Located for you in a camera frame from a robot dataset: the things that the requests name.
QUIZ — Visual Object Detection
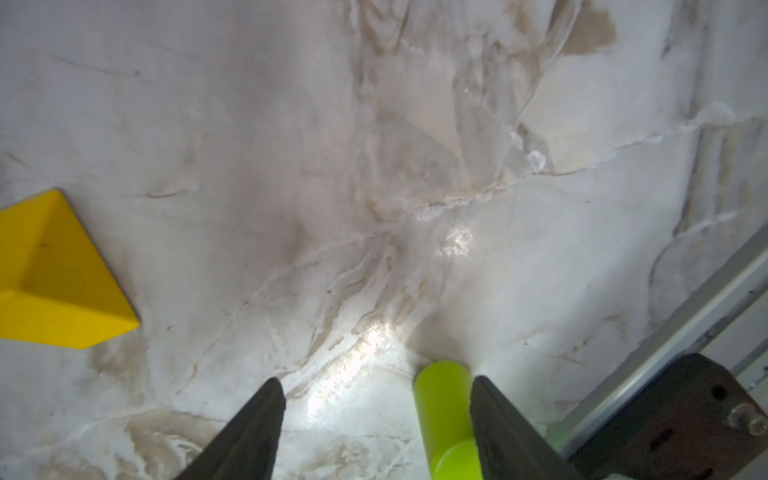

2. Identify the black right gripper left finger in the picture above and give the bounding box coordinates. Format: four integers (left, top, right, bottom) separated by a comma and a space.
178, 377, 286, 480

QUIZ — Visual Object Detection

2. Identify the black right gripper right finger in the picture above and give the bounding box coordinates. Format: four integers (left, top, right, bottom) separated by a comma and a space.
470, 375, 581, 480

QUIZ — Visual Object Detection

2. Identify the lime green wood cylinder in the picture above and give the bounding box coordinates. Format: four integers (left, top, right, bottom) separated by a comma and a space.
413, 361, 482, 480

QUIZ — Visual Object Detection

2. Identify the yellow rectangular wood block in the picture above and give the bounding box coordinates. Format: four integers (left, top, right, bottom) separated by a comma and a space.
1, 189, 140, 349

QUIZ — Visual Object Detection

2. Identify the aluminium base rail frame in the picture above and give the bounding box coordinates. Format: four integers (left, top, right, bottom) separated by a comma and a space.
546, 229, 767, 479

